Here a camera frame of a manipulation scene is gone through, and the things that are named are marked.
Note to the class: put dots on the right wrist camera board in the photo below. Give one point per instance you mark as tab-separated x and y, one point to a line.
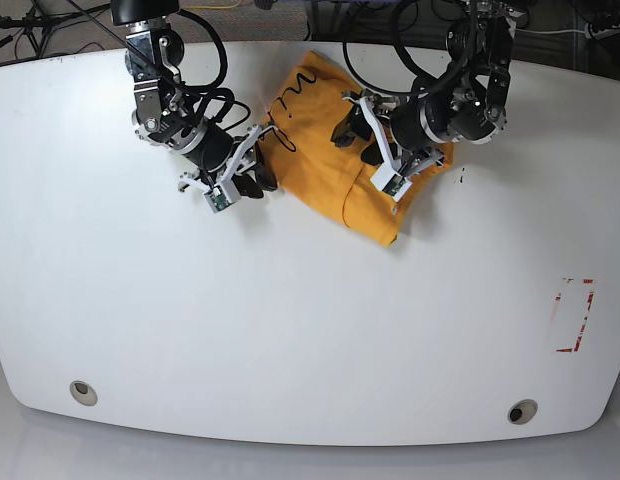
221	196

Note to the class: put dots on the grey table grommet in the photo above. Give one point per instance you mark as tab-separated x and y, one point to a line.
83	393
522	412

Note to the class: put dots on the left grey table grommet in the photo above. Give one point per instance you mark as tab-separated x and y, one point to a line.
83	393

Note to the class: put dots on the black tripod stand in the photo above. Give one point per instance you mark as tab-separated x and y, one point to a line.
36	25

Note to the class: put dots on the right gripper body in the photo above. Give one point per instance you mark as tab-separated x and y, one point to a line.
217	155

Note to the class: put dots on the white power strip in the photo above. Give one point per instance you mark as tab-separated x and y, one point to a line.
603	27

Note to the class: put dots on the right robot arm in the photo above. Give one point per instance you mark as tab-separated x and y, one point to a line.
186	119

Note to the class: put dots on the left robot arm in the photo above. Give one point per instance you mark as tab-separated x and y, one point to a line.
467	101

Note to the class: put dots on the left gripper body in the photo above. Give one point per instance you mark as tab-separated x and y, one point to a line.
397	129

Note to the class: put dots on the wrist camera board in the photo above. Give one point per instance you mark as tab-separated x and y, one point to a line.
221	196
388	181

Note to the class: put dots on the red tape rectangle marking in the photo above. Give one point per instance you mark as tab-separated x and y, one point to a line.
570	313

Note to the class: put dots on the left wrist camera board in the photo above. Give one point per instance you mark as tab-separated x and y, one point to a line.
388	181

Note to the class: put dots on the right grey table grommet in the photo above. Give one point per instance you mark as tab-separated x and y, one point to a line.
522	412

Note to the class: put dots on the orange T-shirt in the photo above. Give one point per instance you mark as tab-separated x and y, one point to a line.
331	180

